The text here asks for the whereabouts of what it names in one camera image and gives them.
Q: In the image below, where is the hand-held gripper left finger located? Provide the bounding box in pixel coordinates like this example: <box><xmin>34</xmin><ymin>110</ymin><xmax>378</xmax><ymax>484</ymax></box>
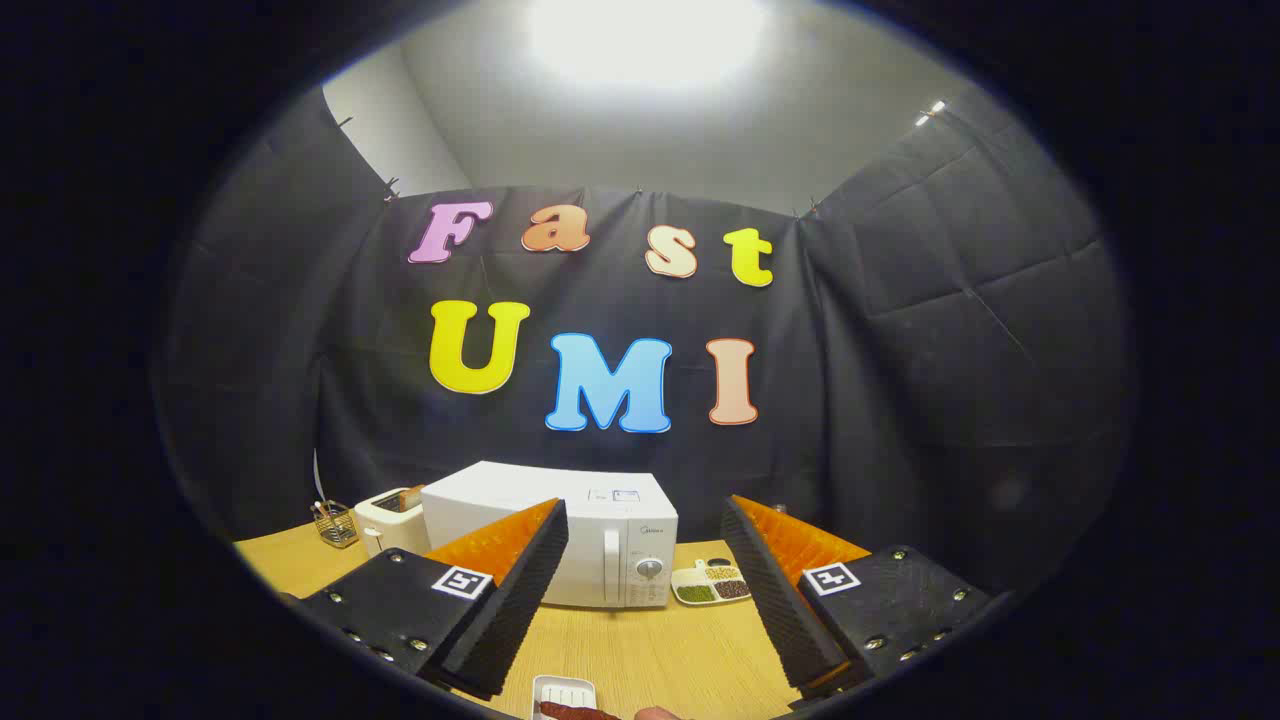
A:
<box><xmin>283</xmin><ymin>497</ymin><xmax>571</xmax><ymax>701</ymax></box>

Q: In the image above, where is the cream bread toaster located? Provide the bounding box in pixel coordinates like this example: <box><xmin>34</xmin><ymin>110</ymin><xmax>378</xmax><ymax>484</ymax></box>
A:
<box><xmin>354</xmin><ymin>487</ymin><xmax>431</xmax><ymax>558</ymax></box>

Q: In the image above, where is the wire mesh basket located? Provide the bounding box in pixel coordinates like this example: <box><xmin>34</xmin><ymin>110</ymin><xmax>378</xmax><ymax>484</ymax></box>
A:
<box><xmin>311</xmin><ymin>500</ymin><xmax>359</xmax><ymax>548</ymax></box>

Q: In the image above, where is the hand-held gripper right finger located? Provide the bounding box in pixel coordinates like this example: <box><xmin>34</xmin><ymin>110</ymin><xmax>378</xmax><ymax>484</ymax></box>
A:
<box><xmin>720</xmin><ymin>494</ymin><xmax>1001</xmax><ymax>713</ymax></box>

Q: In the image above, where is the white slotted plastic tray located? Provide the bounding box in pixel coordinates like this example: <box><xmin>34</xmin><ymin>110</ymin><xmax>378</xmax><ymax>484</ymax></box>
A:
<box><xmin>530</xmin><ymin>675</ymin><xmax>599</xmax><ymax>720</ymax></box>

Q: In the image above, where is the white toaster oven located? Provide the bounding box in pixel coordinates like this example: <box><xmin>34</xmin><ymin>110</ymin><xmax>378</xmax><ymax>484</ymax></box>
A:
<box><xmin>421</xmin><ymin>461</ymin><xmax>679</xmax><ymax>609</ymax></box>

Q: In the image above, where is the white divided bean dish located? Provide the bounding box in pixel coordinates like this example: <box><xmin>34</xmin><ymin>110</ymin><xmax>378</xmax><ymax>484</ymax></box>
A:
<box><xmin>670</xmin><ymin>560</ymin><xmax>751</xmax><ymax>606</ymax></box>

